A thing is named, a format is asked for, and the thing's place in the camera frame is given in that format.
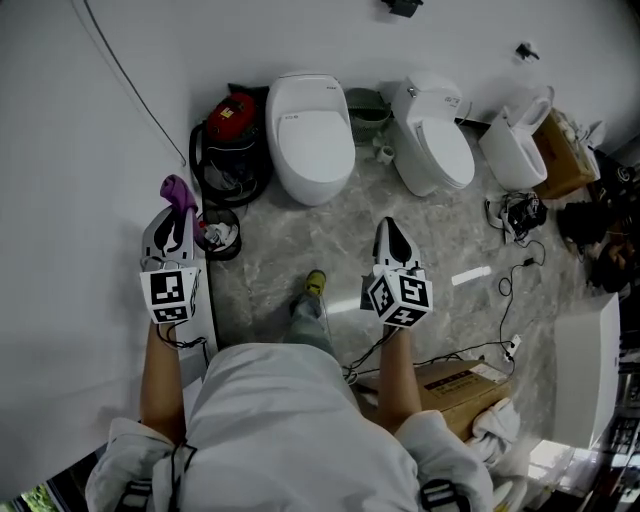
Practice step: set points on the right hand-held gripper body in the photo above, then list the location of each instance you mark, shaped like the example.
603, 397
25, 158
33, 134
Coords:
402, 295

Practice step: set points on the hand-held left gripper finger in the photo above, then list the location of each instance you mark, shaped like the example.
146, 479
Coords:
152, 235
190, 235

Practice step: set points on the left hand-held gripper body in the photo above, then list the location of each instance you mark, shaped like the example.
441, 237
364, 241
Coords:
167, 290

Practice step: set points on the purple cleaning cloth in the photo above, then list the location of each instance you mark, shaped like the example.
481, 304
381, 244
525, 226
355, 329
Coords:
177, 194

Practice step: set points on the white oval toilet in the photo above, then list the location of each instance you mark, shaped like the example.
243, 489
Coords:
310, 145

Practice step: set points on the person's right forearm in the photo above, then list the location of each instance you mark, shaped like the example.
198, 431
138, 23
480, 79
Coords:
397, 380

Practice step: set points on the person's left forearm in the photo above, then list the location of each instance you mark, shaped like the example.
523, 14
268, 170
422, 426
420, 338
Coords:
161, 380

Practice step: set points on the white toilet with tank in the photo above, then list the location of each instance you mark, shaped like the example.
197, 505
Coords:
432, 145

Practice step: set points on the white open-lid toilet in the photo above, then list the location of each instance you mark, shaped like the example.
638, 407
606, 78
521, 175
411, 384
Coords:
515, 152

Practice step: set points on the red-capped plastic bottle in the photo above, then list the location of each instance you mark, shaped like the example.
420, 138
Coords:
211, 232

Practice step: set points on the black mesh wastebasket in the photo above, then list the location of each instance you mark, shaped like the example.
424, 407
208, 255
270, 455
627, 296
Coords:
225, 247

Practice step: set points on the person's yellow shoe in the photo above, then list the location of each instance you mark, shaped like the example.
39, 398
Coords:
315, 282

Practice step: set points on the white pipe fitting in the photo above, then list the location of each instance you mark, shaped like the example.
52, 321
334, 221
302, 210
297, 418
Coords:
385, 154

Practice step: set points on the person's jeans leg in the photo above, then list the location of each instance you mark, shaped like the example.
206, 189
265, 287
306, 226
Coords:
309, 325

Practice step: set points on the labelled brown cardboard box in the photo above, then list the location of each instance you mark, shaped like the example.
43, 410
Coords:
460, 392

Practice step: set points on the red vacuum cleaner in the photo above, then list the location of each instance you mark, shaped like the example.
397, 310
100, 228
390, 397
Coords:
232, 130

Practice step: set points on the white power strip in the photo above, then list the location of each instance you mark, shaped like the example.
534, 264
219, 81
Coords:
512, 346

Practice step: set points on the green mesh basket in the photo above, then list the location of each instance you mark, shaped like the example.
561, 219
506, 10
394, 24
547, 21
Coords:
367, 112

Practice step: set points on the white crumpled towel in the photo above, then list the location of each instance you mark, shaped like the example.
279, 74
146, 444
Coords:
495, 430

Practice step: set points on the open brown cardboard box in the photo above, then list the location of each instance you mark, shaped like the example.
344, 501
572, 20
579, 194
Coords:
562, 152

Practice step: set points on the person's white jacket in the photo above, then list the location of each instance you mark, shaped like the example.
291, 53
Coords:
280, 440

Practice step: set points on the white cabinet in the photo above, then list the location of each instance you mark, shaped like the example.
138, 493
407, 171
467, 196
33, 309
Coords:
587, 370

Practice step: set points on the pile of black bags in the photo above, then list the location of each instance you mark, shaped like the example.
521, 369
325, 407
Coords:
605, 225

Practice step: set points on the black wall bracket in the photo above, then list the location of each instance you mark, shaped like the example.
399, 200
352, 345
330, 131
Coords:
526, 52
402, 6

